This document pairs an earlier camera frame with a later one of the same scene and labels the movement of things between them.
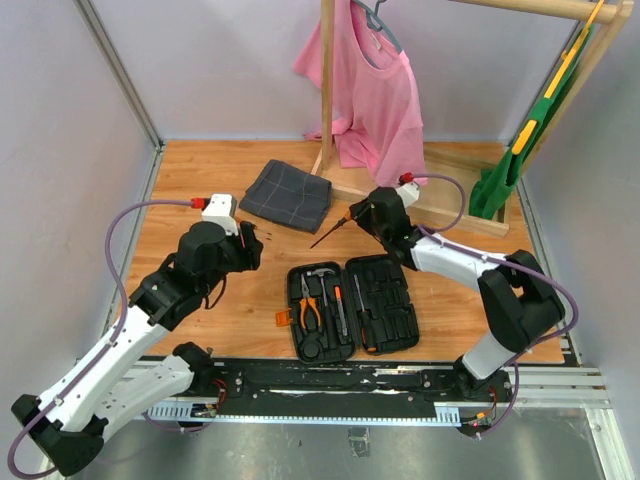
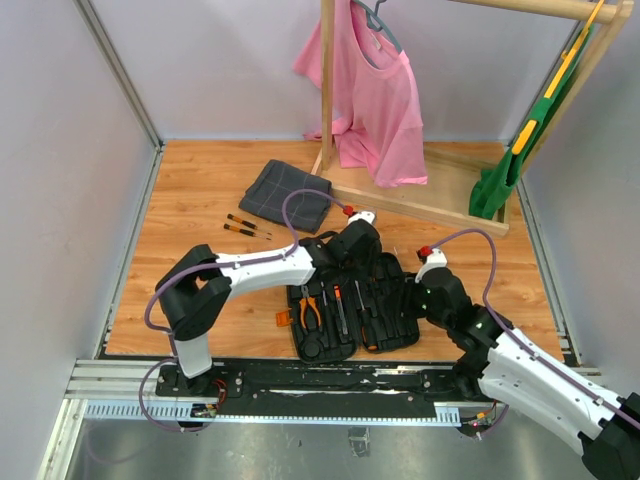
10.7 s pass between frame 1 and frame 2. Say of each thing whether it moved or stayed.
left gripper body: moved
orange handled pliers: stayed
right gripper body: moved
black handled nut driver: stayed
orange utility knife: stayed
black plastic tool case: stayed
